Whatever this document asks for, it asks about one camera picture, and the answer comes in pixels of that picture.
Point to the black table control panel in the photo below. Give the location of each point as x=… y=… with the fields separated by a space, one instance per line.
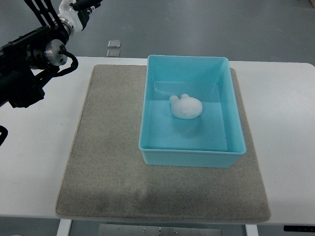
x=302 y=229

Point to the grey felt mat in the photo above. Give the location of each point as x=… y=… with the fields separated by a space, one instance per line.
x=106 y=177

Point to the blue plastic box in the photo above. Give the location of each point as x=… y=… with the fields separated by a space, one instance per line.
x=213 y=139

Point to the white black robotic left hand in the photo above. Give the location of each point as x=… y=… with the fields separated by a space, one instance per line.
x=74 y=14

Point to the white frog toy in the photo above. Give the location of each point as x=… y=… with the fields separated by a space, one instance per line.
x=185 y=106

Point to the lower metal floor plate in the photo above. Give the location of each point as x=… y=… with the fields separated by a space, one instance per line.
x=113 y=53

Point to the metal table base plate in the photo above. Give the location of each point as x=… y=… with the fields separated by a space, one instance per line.
x=132 y=230

